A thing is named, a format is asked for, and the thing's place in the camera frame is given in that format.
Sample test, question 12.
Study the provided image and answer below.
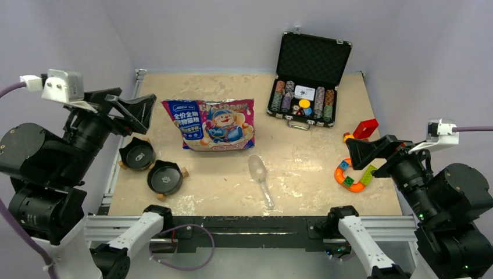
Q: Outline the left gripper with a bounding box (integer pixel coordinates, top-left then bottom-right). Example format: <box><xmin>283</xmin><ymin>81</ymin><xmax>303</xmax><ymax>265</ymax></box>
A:
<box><xmin>57</xmin><ymin>85</ymin><xmax>155</xmax><ymax>181</ymax></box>

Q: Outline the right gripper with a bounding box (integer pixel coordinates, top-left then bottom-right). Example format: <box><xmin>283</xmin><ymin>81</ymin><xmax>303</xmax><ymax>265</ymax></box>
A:
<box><xmin>346</xmin><ymin>129</ymin><xmax>441</xmax><ymax>219</ymax></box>

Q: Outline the pet food bag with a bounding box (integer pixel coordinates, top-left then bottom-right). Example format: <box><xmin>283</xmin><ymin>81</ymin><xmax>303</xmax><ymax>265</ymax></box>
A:
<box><xmin>162</xmin><ymin>99</ymin><xmax>255</xmax><ymax>152</ymax></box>

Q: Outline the clear plastic scoop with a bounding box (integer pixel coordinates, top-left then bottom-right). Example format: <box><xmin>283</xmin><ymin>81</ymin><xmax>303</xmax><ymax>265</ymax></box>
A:
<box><xmin>248</xmin><ymin>155</ymin><xmax>275</xmax><ymax>210</ymax></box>

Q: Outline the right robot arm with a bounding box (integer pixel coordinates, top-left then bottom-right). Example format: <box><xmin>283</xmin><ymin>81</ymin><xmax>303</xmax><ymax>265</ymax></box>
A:
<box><xmin>323</xmin><ymin>135</ymin><xmax>492</xmax><ymax>278</ymax></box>

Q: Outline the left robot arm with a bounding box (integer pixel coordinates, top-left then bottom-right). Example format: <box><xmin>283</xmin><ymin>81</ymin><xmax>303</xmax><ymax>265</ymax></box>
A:
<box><xmin>1</xmin><ymin>88</ymin><xmax>173</xmax><ymax>278</ymax></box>

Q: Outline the black pet bowl fish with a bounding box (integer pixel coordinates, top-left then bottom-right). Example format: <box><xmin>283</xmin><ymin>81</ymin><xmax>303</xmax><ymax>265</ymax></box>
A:
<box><xmin>118</xmin><ymin>137</ymin><xmax>156</xmax><ymax>171</ymax></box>

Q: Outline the black pet bowl paw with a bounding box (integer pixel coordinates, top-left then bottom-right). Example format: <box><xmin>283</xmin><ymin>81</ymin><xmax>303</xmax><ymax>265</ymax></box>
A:
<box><xmin>147</xmin><ymin>160</ymin><xmax>189</xmax><ymax>201</ymax></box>

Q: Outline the orange curved toy track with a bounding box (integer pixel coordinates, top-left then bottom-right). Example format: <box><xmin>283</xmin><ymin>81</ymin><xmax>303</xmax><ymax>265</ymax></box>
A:
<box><xmin>334</xmin><ymin>158</ymin><xmax>378</xmax><ymax>194</ymax></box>

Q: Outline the red toy block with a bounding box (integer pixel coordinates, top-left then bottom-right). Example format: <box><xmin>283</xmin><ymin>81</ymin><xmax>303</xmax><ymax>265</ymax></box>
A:
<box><xmin>343</xmin><ymin>119</ymin><xmax>379</xmax><ymax>142</ymax></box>

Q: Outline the yellow poker chip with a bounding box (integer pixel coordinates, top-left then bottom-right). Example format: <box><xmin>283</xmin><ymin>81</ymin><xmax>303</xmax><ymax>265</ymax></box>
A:
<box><xmin>298</xmin><ymin>99</ymin><xmax>311</xmax><ymax>109</ymax></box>

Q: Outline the black poker chip case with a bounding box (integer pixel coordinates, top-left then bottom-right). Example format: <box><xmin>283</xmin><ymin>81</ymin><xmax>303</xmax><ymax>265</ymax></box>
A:
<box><xmin>266</xmin><ymin>32</ymin><xmax>353</xmax><ymax>130</ymax></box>

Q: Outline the white card deck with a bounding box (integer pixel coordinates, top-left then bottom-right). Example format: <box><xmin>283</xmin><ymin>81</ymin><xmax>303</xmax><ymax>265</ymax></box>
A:
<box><xmin>294</xmin><ymin>85</ymin><xmax>316</xmax><ymax>101</ymax></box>

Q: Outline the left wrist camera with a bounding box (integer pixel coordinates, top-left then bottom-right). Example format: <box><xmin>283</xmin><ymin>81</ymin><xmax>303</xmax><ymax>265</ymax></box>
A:
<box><xmin>41</xmin><ymin>69</ymin><xmax>97</xmax><ymax>113</ymax></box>

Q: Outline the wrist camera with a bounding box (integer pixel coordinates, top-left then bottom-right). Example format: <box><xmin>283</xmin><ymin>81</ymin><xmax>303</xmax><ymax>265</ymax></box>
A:
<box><xmin>408</xmin><ymin>119</ymin><xmax>459</xmax><ymax>154</ymax></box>
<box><xmin>41</xmin><ymin>69</ymin><xmax>97</xmax><ymax>113</ymax></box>

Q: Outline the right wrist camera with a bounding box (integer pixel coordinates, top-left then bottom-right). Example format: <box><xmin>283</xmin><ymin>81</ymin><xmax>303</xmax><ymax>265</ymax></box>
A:
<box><xmin>408</xmin><ymin>119</ymin><xmax>459</xmax><ymax>154</ymax></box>

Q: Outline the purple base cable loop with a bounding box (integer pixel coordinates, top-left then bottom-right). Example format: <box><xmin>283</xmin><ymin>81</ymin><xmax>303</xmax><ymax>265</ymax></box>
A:
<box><xmin>149</xmin><ymin>224</ymin><xmax>216</xmax><ymax>271</ymax></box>

